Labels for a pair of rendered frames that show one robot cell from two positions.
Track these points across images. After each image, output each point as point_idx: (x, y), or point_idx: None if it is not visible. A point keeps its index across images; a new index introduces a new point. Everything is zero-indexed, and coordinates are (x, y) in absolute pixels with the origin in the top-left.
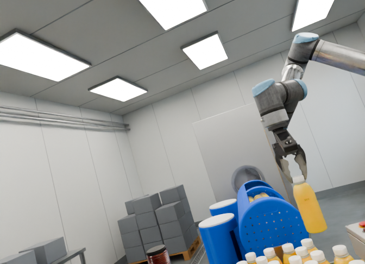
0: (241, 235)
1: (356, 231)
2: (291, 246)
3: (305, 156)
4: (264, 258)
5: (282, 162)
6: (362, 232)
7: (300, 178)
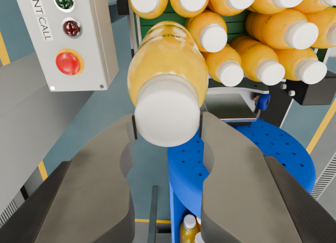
0: (306, 153)
1: (93, 42)
2: (224, 68)
3: (20, 208)
4: (299, 28)
5: (274, 218)
6: (84, 28)
7: (162, 85)
